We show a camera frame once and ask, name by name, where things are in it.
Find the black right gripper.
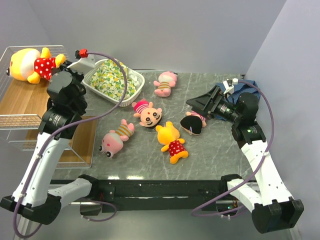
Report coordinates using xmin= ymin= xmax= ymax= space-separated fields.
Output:
xmin=186 ymin=85 xmax=242 ymax=124

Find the black-haired doll face-down plush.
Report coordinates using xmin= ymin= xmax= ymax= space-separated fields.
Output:
xmin=180 ymin=111 xmax=207 ymax=135

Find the yellow bear plush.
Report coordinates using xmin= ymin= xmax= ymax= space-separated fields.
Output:
xmin=155 ymin=121 xmax=189 ymax=164
xmin=6 ymin=47 xmax=67 ymax=84

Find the black-haired doll face-up plush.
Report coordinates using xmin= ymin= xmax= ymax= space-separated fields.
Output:
xmin=131 ymin=98 xmax=162 ymax=128

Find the pink pig plush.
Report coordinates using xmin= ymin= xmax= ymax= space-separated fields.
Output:
xmin=99 ymin=119 xmax=135 ymax=158
xmin=153 ymin=71 xmax=178 ymax=98

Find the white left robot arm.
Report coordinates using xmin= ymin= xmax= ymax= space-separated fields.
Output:
xmin=0 ymin=60 xmax=100 ymax=225

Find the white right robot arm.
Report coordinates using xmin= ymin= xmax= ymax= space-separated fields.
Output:
xmin=186 ymin=86 xmax=304 ymax=234

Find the white perforated plastic basket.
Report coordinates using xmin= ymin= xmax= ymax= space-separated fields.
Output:
xmin=82 ymin=58 xmax=145 ymax=107

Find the lemon print cloth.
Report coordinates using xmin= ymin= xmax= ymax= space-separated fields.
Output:
xmin=88 ymin=59 xmax=138 ymax=101

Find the blue checked shirt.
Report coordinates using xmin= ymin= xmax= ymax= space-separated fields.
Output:
xmin=215 ymin=80 xmax=261 ymax=104

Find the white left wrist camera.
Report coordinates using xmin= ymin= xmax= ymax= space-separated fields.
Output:
xmin=69 ymin=48 xmax=96 ymax=75

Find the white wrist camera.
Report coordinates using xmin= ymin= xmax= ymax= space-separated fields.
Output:
xmin=69 ymin=48 xmax=96 ymax=75
xmin=222 ymin=78 xmax=239 ymax=95

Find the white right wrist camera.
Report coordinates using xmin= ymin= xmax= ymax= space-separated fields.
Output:
xmin=222 ymin=78 xmax=239 ymax=95

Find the wire and wood shelf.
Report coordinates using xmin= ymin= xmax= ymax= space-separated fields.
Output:
xmin=0 ymin=45 xmax=98 ymax=170

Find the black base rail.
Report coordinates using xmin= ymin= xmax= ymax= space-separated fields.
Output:
xmin=85 ymin=180 xmax=227 ymax=211

